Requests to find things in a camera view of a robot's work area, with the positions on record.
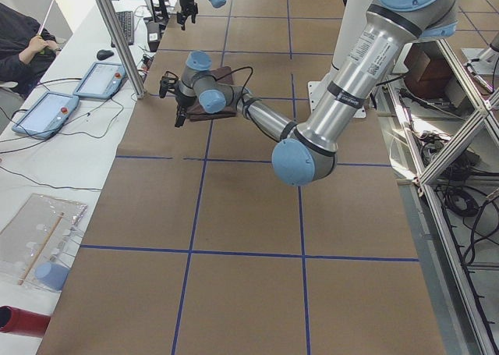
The dark brown t-shirt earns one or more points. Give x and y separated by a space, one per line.
211 104

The black keyboard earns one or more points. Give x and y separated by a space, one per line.
126 22

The far blue teach pendant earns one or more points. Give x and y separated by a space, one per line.
102 81

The blue teach pendant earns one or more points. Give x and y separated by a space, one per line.
47 115
102 81

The black computer mouse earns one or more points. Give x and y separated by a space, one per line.
104 54

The near blue teach pendant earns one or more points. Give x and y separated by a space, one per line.
47 115

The thin white stick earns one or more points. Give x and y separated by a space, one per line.
45 19

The seated person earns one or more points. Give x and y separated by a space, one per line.
27 52

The clear plastic bag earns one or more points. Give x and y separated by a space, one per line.
44 229

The light blue cup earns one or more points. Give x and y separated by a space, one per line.
52 275

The red cylinder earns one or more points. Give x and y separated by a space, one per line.
18 321

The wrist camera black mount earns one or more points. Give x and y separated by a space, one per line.
168 84

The aluminium frame post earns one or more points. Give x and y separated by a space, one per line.
110 19

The aluminium frame rack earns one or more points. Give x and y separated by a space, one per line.
444 148

